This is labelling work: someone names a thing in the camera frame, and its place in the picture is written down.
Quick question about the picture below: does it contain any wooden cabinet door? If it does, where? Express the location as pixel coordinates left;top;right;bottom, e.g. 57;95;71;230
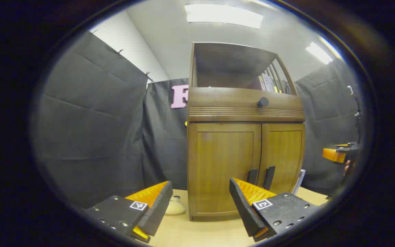
188;123;262;217
256;123;305;195

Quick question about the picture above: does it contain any white paperback book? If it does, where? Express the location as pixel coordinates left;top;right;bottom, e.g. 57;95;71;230
292;170;302;195

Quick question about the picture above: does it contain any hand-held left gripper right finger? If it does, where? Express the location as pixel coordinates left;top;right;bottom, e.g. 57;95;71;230
229;177;321;243

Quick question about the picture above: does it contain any black backdrop cloth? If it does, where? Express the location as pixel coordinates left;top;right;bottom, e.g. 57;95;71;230
35;31;362;210

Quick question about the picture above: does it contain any cream round object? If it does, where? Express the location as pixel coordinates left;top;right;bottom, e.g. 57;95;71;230
165;196;187;215

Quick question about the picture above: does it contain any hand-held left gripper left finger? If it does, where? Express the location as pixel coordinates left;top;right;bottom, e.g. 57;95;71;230
83;181;173;244

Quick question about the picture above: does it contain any ceiling light panel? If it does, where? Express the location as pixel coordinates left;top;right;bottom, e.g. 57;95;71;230
306;36;342;65

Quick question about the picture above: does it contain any wooden double-door shoe cabinet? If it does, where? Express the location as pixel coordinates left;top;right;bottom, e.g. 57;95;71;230
187;42;306;222

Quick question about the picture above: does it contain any wooden cabinet drawer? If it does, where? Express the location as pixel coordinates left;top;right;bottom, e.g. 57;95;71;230
188;87;305;122

